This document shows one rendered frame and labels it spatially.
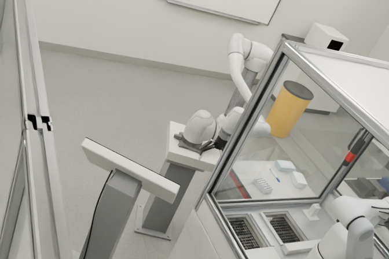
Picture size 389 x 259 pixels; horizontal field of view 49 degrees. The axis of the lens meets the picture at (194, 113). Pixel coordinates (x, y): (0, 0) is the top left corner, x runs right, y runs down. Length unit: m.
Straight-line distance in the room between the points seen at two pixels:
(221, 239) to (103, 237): 0.65
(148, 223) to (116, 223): 1.14
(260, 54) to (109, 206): 1.33
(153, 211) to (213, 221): 1.17
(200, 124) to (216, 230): 0.91
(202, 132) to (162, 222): 0.87
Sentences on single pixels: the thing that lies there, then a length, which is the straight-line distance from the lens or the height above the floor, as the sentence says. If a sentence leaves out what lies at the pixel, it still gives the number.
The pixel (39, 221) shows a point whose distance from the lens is 0.58.
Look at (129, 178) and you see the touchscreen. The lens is 2.21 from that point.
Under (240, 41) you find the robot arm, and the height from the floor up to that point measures 1.65.
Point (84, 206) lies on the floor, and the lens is 3.52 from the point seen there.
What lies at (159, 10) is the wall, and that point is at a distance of 5.52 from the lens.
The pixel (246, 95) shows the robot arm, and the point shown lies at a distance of 2.62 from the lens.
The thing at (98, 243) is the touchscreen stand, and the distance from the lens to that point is 2.49.
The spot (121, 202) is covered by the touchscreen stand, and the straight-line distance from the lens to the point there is 2.24.
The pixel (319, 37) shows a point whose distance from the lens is 6.34.
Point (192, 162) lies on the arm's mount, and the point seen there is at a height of 0.80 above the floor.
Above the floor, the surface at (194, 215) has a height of 0.92.
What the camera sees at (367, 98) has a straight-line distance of 1.82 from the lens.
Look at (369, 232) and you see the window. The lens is 1.60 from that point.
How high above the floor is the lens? 2.48
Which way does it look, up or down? 28 degrees down
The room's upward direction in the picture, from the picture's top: 24 degrees clockwise
